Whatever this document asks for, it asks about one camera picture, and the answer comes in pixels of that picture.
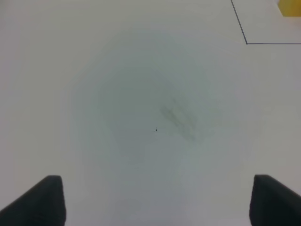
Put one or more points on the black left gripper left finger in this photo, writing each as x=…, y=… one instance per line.
x=42, y=205

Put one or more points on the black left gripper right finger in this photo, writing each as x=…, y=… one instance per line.
x=273, y=204

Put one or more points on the yellow template block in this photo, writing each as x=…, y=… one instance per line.
x=290, y=8

